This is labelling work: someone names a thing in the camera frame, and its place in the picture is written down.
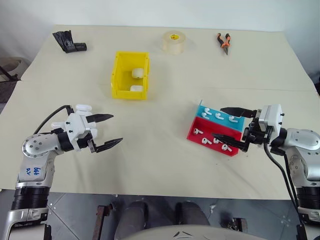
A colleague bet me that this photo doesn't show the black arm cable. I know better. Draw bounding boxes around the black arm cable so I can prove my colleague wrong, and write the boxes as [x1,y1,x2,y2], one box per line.
[33,104,76,135]
[262,142,301,213]

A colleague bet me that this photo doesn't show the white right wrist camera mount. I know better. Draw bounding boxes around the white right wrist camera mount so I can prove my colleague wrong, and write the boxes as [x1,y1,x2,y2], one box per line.
[257,104,285,137]

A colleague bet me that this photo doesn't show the rusty metal bracket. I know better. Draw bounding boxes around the rusty metal bracket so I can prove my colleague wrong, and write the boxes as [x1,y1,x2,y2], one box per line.
[226,217,247,235]
[96,203,113,230]

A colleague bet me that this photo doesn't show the orange black pliers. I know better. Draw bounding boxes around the orange black pliers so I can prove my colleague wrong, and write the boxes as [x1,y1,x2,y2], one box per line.
[216,32,232,56]

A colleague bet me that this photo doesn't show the black plastic bracket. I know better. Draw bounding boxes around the black plastic bracket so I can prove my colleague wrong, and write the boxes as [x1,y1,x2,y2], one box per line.
[52,29,88,54]

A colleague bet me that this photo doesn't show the blue tray with white earbuds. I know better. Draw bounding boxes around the blue tray with white earbuds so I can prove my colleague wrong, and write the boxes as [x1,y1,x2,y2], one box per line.
[193,99,247,133]

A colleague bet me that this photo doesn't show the dark rounded shape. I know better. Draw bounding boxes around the dark rounded shape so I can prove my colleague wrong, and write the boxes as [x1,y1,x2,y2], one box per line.
[174,201,211,227]
[121,201,148,240]

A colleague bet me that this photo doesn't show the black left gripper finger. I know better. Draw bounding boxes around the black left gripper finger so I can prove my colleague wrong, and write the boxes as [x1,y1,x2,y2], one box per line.
[87,113,116,124]
[93,137,124,154]

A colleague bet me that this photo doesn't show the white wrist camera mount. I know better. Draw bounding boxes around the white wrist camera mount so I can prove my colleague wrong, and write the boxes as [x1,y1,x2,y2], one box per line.
[65,112,98,152]
[257,104,285,137]

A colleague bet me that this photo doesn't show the translucent tape roll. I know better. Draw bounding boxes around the translucent tape roll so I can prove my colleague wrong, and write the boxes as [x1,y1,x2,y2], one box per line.
[161,30,187,55]

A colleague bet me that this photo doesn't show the yellow plastic bin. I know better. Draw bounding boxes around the yellow plastic bin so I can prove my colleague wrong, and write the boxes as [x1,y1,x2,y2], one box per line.
[110,51,151,101]

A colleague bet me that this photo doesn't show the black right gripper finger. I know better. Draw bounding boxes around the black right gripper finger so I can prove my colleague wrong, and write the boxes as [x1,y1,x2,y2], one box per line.
[211,133,247,153]
[220,106,257,119]

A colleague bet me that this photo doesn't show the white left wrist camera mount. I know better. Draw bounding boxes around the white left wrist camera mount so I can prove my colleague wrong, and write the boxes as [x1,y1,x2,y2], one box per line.
[65,112,98,152]

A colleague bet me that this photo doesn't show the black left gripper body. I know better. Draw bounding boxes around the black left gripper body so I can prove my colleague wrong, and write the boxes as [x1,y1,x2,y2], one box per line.
[76,136,99,154]

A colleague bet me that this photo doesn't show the red and teal tray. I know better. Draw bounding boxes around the red and teal tray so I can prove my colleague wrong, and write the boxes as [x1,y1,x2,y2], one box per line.
[186,116,243,158]

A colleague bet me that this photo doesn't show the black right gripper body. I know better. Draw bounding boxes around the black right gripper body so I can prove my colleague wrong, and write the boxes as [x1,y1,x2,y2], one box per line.
[241,115,275,151]

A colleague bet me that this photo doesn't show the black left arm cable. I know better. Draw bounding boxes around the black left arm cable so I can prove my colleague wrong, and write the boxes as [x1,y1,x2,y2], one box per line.
[33,104,76,135]

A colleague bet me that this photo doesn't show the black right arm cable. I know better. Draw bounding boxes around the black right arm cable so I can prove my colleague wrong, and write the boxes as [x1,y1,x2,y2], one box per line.
[262,142,301,213]

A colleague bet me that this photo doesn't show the dark background object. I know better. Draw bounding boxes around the dark background object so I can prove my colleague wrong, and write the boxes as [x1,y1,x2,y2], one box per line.
[308,71,320,97]

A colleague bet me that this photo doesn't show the beige round bin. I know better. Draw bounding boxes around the beige round bin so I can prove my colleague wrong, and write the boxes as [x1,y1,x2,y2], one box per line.
[0,56,31,82]

